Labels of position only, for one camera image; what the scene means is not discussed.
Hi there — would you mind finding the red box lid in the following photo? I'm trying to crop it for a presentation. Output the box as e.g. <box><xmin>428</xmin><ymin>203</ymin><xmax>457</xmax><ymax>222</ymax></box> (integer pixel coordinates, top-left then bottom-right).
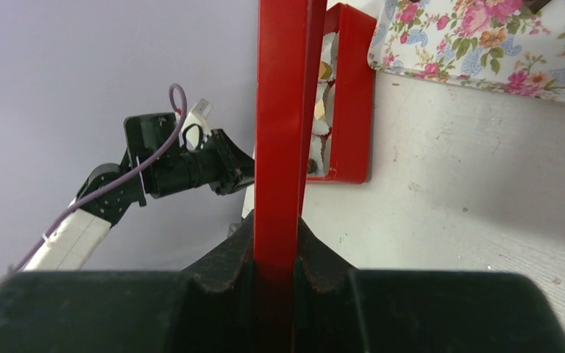
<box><xmin>253</xmin><ymin>0</ymin><xmax>328</xmax><ymax>284</ymax></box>

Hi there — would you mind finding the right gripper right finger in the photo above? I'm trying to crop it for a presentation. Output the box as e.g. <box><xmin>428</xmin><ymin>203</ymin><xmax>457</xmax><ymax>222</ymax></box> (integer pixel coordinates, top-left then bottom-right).
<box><xmin>294</xmin><ymin>221</ymin><xmax>565</xmax><ymax>352</ymax></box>

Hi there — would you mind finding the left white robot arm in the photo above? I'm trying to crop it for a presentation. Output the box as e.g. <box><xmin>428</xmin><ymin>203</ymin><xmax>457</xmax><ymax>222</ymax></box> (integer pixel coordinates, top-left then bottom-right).
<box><xmin>11</xmin><ymin>113</ymin><xmax>255</xmax><ymax>272</ymax></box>

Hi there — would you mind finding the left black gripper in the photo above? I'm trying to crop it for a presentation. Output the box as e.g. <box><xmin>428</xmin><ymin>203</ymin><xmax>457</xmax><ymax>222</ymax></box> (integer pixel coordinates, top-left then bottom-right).
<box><xmin>143</xmin><ymin>129</ymin><xmax>255</xmax><ymax>199</ymax></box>

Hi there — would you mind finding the red chocolate box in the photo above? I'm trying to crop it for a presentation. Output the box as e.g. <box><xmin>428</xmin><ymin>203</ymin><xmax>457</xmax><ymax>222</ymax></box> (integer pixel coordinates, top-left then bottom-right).
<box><xmin>307</xmin><ymin>3</ymin><xmax>377</xmax><ymax>184</ymax></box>

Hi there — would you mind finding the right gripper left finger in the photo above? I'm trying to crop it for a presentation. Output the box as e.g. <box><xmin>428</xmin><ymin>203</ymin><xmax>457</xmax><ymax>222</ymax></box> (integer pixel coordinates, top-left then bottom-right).
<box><xmin>0</xmin><ymin>216</ymin><xmax>253</xmax><ymax>352</ymax></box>

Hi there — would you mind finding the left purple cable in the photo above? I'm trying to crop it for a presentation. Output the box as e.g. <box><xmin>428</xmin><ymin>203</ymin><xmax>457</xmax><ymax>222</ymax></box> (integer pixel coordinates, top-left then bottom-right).
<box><xmin>9</xmin><ymin>83</ymin><xmax>188</xmax><ymax>272</ymax></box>

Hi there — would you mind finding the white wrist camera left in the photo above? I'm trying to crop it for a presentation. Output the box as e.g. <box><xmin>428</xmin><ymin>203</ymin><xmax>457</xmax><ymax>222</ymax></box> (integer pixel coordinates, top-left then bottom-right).
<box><xmin>181</xmin><ymin>99</ymin><xmax>213</xmax><ymax>151</ymax></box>

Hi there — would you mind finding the floral serving tray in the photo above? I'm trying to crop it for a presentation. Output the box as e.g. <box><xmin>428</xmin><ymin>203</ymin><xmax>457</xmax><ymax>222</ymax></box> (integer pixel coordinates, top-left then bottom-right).
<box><xmin>367</xmin><ymin>1</ymin><xmax>565</xmax><ymax>102</ymax></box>

